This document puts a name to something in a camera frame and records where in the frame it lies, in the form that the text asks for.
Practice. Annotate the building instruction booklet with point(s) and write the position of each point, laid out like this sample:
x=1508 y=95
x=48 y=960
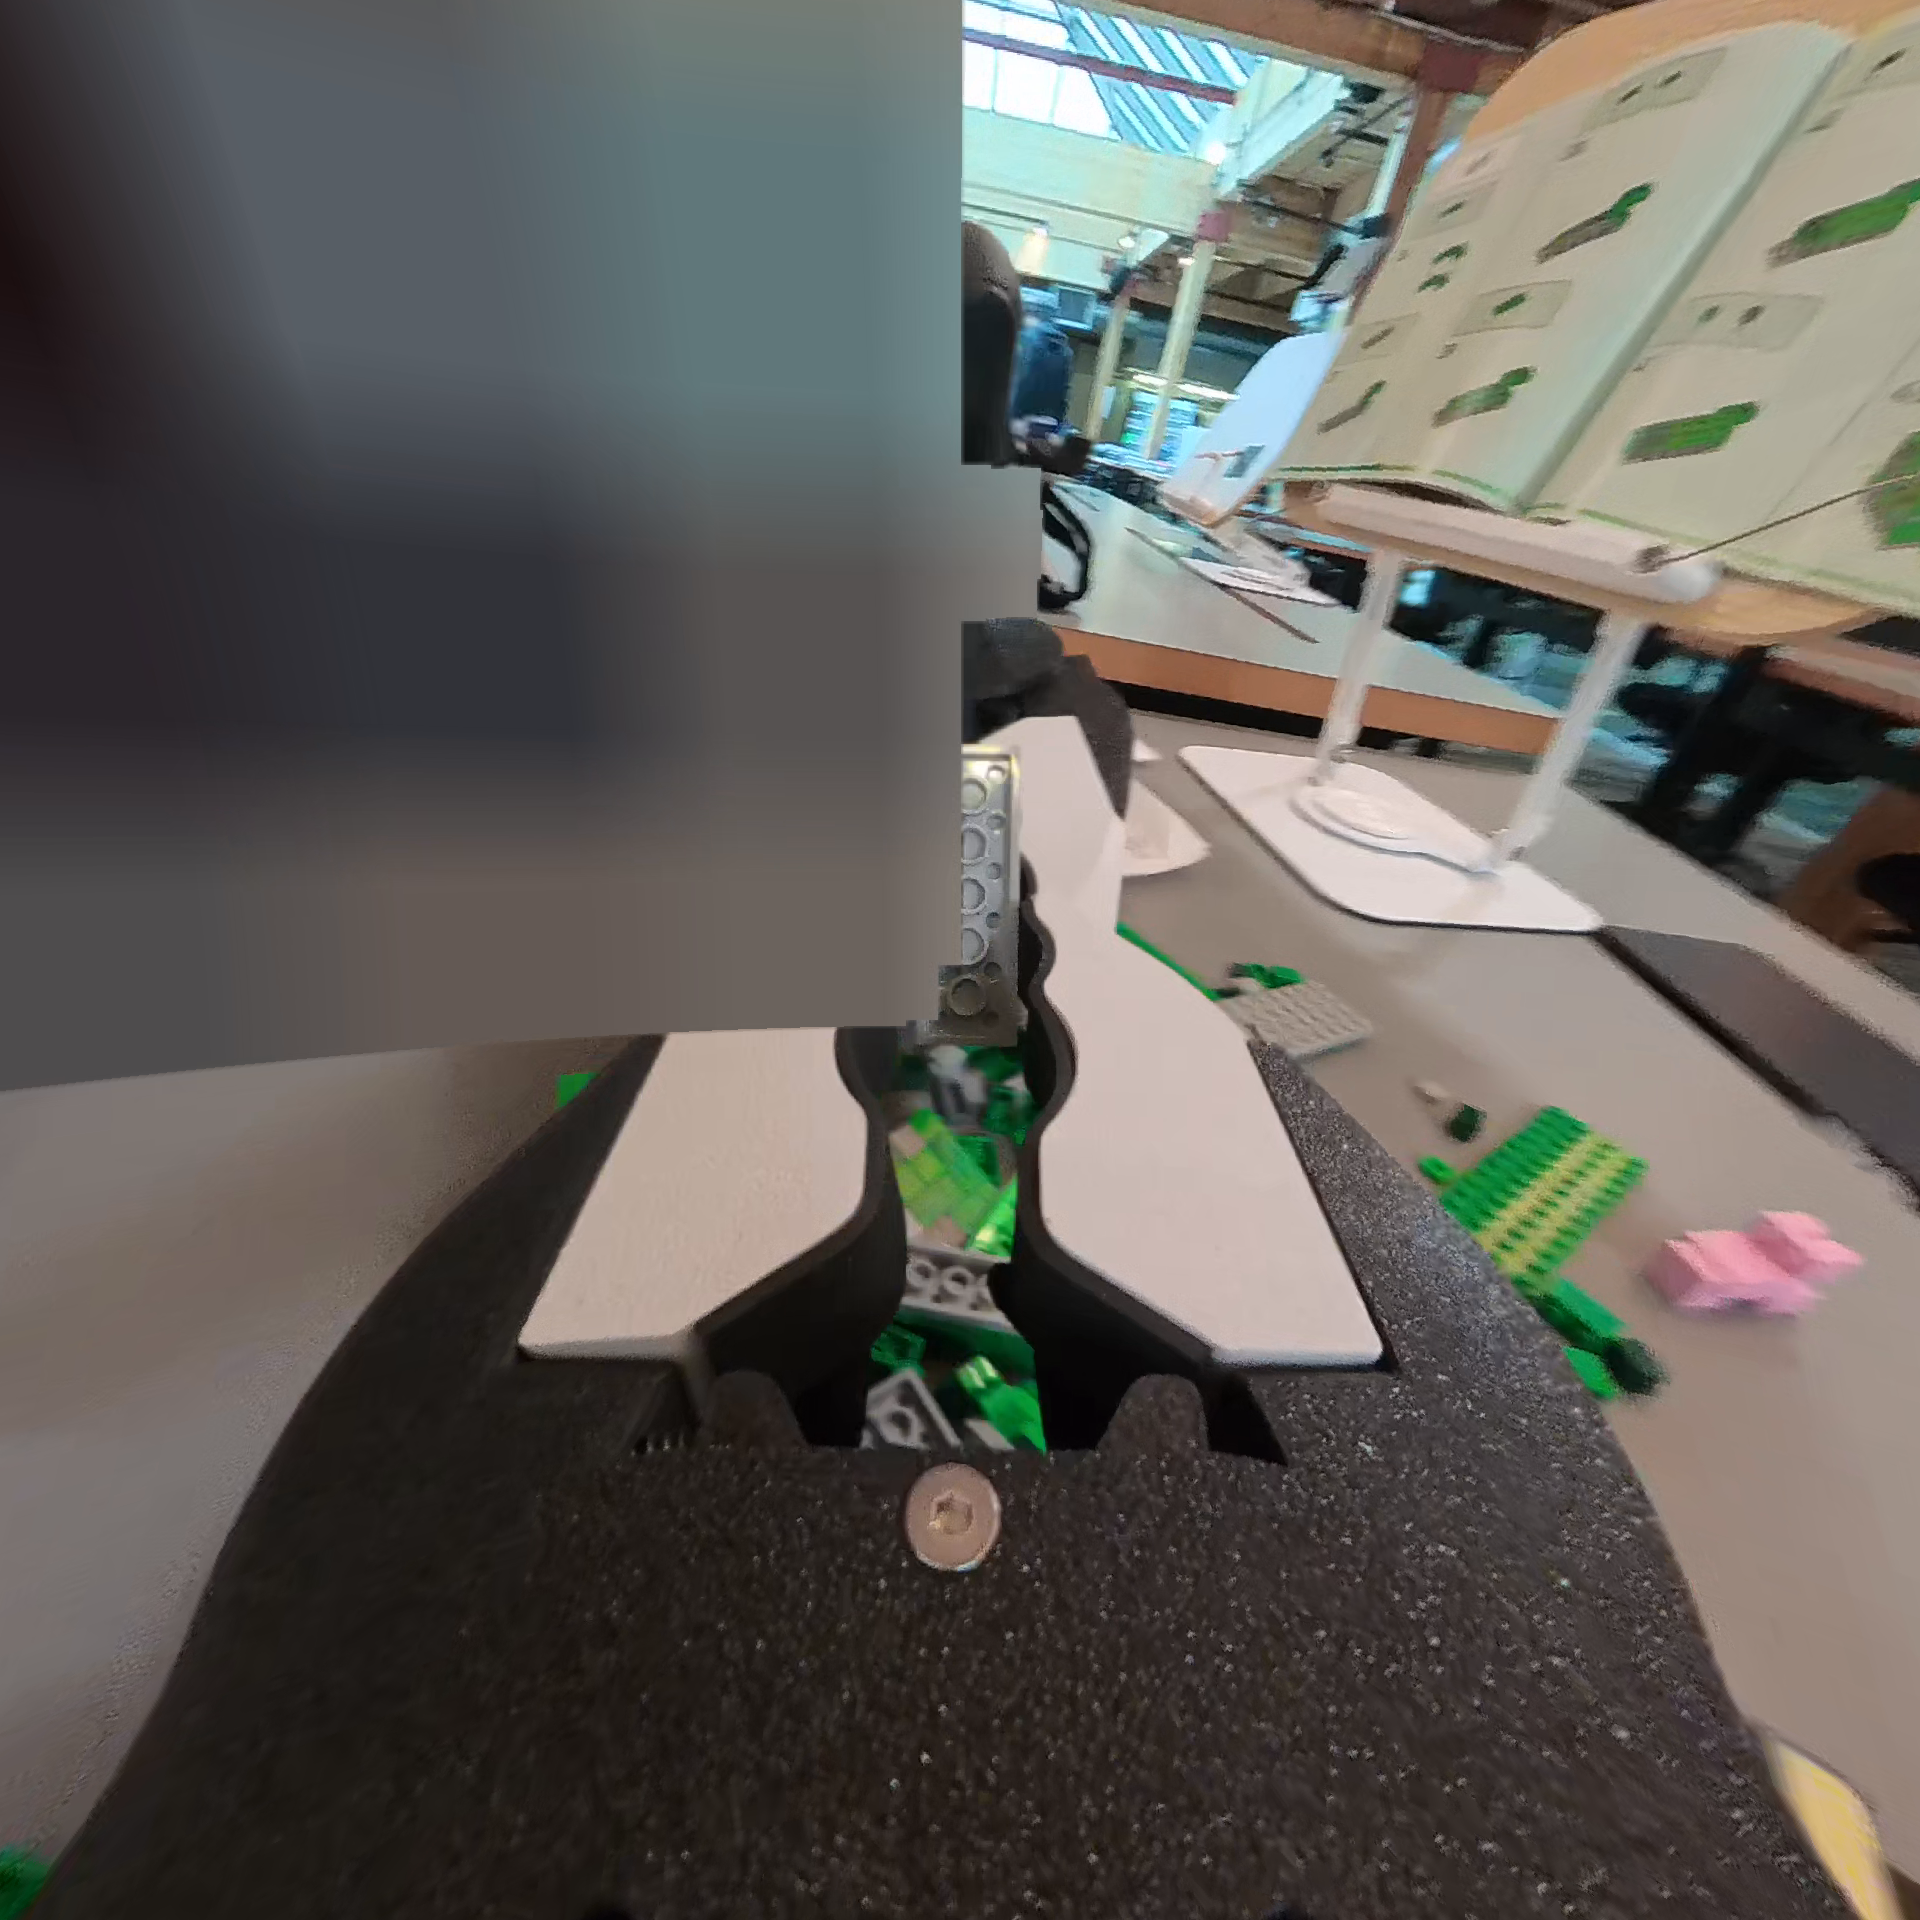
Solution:
x=1650 y=301

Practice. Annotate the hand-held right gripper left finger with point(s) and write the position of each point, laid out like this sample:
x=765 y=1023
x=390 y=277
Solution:
x=705 y=1201

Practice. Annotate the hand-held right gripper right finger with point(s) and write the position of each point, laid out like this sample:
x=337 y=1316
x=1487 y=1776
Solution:
x=1200 y=1201

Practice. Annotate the white paper sheet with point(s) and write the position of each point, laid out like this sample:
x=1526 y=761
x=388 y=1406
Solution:
x=1161 y=840

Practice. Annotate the pink brick pig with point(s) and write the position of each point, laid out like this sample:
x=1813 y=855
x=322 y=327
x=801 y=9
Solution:
x=1741 y=1266

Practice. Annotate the brown edged office desk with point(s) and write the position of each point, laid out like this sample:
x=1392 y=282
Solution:
x=1200 y=600

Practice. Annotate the large grey studded plate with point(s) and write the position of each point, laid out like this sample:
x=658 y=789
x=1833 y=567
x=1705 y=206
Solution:
x=1298 y=1023

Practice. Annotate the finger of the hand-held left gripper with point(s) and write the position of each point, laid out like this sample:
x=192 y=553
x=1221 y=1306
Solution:
x=1072 y=809

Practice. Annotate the light grey holed plate brick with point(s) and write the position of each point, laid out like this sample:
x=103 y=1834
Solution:
x=984 y=886

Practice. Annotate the pile of small green bricks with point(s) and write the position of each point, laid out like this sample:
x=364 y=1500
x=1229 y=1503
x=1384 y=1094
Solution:
x=974 y=1201

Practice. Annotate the green studded plate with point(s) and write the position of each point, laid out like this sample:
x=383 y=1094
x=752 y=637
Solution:
x=1546 y=1193

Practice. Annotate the black desk insert panel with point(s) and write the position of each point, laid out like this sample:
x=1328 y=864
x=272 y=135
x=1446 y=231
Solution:
x=1770 y=1020

